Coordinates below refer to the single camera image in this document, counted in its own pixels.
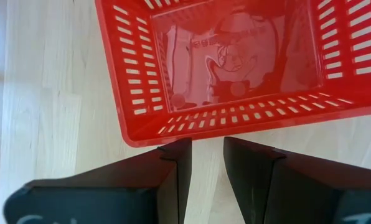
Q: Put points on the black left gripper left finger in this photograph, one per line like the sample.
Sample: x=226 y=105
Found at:
x=95 y=202

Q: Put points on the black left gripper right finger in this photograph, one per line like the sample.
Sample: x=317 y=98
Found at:
x=297 y=193

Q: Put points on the red slotted plastic basket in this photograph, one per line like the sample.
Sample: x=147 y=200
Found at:
x=148 y=133

